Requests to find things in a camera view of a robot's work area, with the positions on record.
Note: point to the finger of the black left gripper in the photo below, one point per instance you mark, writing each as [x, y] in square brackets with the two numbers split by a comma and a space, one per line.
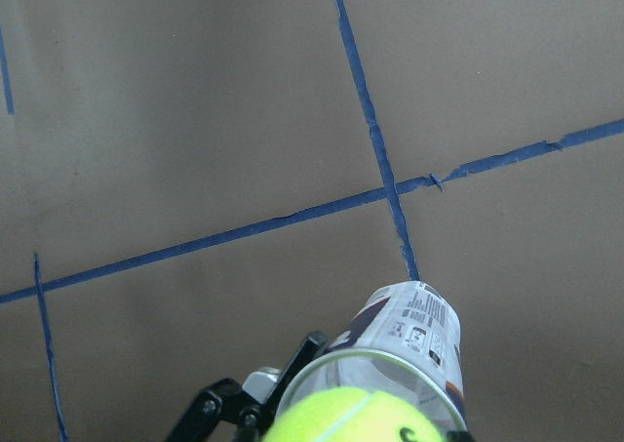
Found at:
[229, 401]

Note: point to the yellow tennis ball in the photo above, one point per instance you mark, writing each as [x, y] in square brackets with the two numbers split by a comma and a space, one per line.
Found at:
[350, 414]

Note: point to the white tennis ball can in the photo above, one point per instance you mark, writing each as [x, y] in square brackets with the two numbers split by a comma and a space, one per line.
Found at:
[404, 341]

